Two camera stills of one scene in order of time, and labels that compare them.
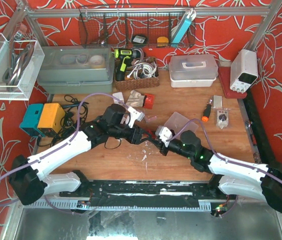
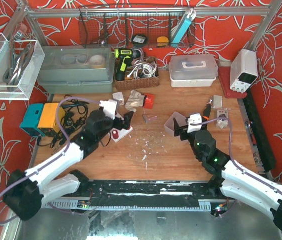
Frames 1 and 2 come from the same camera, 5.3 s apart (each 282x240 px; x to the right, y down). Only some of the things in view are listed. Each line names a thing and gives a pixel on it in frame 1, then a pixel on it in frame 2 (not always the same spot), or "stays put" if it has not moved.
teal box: x=31 y=114 stays put
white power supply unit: x=244 y=70 stays put
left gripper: x=137 y=135 → x=120 y=122
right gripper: x=164 y=147 → x=183 y=132
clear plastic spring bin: x=176 y=122 stays put
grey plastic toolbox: x=76 y=69 stays put
